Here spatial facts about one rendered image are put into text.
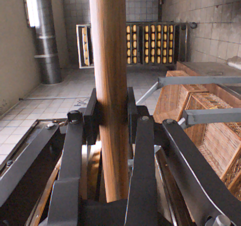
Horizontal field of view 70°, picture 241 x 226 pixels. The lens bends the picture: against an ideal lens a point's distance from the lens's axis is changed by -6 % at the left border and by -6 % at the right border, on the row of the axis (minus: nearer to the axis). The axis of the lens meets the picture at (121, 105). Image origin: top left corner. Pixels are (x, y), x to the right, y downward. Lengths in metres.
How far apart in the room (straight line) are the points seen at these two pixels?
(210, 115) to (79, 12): 4.85
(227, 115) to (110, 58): 0.64
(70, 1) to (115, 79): 5.22
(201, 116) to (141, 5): 4.71
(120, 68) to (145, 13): 5.10
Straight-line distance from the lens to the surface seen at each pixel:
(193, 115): 0.69
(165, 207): 1.10
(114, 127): 0.18
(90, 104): 0.17
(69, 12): 5.35
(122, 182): 0.23
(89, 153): 1.22
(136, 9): 5.23
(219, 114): 0.73
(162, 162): 1.37
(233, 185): 0.83
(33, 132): 1.95
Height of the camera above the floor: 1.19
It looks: 1 degrees down
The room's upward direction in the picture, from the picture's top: 92 degrees counter-clockwise
